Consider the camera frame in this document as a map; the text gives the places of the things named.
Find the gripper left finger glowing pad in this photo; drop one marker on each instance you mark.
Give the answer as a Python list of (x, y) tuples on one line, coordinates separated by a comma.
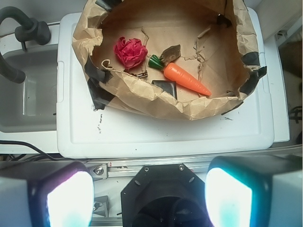
[(45, 194)]

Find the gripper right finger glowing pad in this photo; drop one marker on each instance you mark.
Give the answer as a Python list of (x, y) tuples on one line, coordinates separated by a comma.
[(255, 191)]

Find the brown wood chip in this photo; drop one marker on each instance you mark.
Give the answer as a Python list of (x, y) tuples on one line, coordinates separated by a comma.
[(170, 54)]

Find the white plastic cooler lid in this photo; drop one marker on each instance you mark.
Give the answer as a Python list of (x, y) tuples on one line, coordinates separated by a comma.
[(84, 132)]

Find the white sink basin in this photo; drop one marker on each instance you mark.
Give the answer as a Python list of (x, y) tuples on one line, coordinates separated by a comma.
[(31, 105)]

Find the black square tile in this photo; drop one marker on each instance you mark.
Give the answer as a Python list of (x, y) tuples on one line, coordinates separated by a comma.
[(167, 86)]

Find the small metal clip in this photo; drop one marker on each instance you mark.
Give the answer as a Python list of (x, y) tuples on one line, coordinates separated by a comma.
[(140, 75)]

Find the orange toy carrot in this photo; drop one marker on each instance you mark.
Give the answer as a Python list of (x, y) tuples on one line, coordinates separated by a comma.
[(175, 73)]

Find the brown paper bag liner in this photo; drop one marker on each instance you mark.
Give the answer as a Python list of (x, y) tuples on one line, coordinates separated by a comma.
[(219, 48)]

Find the crumpled red paper ball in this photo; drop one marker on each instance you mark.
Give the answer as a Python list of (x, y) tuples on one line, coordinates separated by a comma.
[(131, 53)]

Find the black faucet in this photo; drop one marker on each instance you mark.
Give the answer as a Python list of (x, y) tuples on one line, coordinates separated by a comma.
[(29, 30)]

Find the aluminium extrusion rail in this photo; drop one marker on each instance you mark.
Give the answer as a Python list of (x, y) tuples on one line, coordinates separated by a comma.
[(109, 168)]

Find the black octagonal mount plate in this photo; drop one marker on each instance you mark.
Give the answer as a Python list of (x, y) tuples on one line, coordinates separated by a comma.
[(164, 196)]

